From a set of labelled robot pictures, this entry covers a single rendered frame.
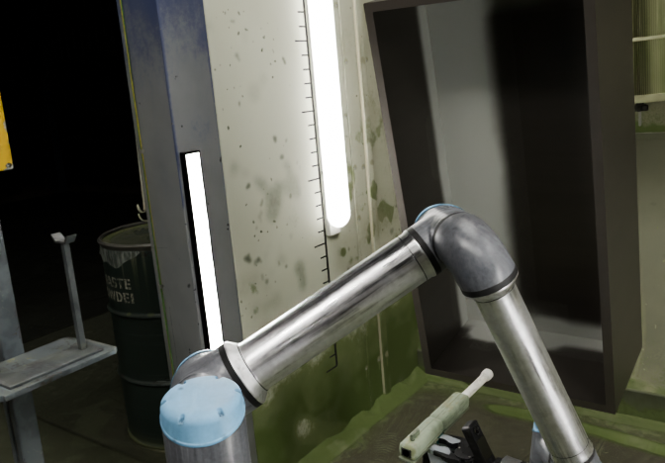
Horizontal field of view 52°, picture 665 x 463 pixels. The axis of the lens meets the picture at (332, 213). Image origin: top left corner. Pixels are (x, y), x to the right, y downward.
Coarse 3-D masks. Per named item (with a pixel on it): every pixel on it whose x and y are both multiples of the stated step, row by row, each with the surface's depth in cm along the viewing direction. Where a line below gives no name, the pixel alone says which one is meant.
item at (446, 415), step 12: (492, 372) 202; (480, 384) 196; (456, 396) 187; (468, 396) 190; (444, 408) 182; (456, 408) 182; (468, 408) 189; (432, 420) 176; (444, 420) 177; (456, 420) 183; (420, 432) 171; (432, 432) 172; (444, 432) 178; (408, 444) 166; (420, 444) 167; (432, 444) 172; (408, 456) 166; (420, 456) 168
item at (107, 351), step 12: (36, 348) 187; (48, 348) 187; (60, 348) 186; (108, 348) 183; (12, 360) 180; (24, 360) 179; (84, 360) 176; (96, 360) 177; (60, 372) 169; (72, 372) 172; (24, 384) 164; (36, 384) 164; (12, 396) 160
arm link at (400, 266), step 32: (416, 224) 143; (384, 256) 140; (416, 256) 138; (352, 288) 138; (384, 288) 138; (288, 320) 139; (320, 320) 137; (352, 320) 138; (224, 352) 137; (256, 352) 137; (288, 352) 137; (320, 352) 140; (256, 384) 136
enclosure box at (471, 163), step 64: (384, 0) 179; (448, 0) 170; (512, 0) 196; (576, 0) 186; (384, 64) 194; (448, 64) 215; (512, 64) 203; (576, 64) 193; (384, 128) 196; (448, 128) 224; (512, 128) 211; (576, 128) 200; (448, 192) 232; (512, 192) 220; (576, 192) 208; (512, 256) 230; (576, 256) 217; (448, 320) 238; (576, 320) 226; (640, 320) 212; (512, 384) 212; (576, 384) 206
